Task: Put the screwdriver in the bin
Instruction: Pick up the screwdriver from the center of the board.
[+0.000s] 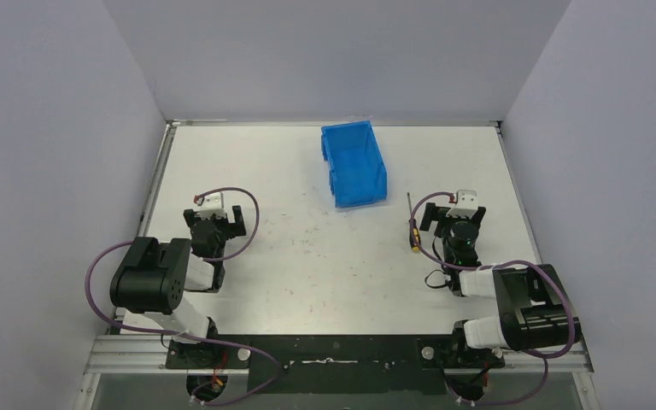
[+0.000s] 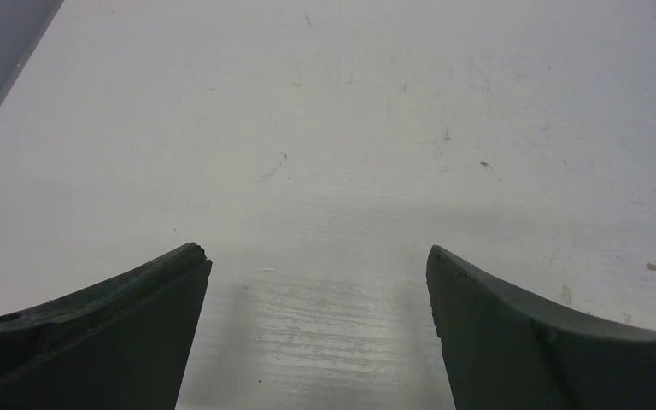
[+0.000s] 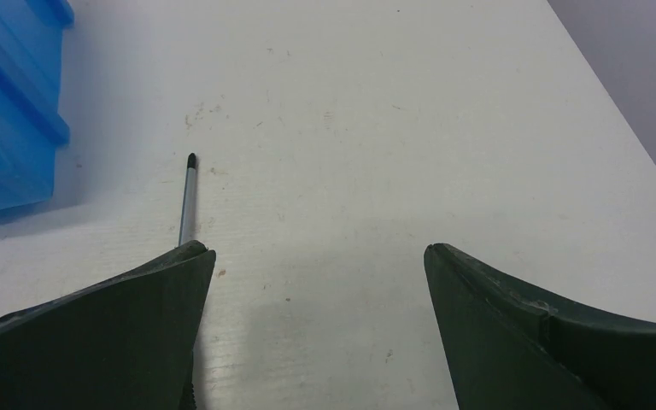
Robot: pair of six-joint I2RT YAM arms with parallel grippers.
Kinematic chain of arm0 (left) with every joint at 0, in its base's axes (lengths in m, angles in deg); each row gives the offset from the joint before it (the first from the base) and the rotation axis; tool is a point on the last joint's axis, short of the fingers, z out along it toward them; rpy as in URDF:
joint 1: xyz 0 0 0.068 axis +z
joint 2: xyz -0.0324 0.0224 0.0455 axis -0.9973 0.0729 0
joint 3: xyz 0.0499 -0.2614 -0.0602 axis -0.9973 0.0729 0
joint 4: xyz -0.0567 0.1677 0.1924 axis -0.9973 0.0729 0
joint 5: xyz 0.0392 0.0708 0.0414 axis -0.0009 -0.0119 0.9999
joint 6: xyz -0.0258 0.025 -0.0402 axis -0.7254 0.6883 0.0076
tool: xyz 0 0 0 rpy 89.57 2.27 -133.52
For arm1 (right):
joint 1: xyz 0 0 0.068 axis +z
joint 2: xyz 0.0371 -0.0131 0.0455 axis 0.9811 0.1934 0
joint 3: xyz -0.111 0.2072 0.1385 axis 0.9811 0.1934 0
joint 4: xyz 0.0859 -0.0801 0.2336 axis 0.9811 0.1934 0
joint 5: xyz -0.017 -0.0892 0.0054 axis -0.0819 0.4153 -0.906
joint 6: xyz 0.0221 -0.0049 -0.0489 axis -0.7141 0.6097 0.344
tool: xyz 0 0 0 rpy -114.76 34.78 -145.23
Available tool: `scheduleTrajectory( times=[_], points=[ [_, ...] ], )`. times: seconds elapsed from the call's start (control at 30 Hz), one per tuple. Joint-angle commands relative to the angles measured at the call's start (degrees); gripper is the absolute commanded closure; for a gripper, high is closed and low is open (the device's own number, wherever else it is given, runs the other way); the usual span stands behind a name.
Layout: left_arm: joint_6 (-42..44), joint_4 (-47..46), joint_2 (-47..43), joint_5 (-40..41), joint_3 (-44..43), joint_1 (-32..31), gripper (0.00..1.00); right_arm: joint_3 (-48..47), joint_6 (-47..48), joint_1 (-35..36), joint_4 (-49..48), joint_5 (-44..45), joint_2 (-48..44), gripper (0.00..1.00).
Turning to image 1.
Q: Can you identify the black yellow handled screwdriver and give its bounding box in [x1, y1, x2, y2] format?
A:
[407, 192, 421, 253]

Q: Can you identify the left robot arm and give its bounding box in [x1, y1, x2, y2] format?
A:
[110, 205, 246, 369]

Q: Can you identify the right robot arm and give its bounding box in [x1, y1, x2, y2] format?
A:
[413, 202, 582, 366]

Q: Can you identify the blue plastic storage bin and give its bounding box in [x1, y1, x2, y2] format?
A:
[320, 120, 388, 208]

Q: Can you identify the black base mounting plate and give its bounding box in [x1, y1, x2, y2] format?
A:
[165, 333, 505, 396]

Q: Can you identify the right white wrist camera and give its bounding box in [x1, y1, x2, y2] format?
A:
[447, 190, 478, 219]

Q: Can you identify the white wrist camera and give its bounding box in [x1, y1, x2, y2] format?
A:
[447, 190, 478, 219]
[194, 192, 226, 220]

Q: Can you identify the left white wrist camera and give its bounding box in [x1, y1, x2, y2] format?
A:
[194, 192, 226, 220]

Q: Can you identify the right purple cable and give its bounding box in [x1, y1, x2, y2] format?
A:
[408, 191, 583, 407]

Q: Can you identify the purple cable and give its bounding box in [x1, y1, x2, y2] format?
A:
[85, 187, 283, 407]
[408, 191, 583, 407]

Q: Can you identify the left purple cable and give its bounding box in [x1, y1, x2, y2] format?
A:
[85, 187, 283, 407]

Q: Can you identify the aluminium front rail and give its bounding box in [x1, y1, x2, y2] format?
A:
[84, 335, 594, 375]

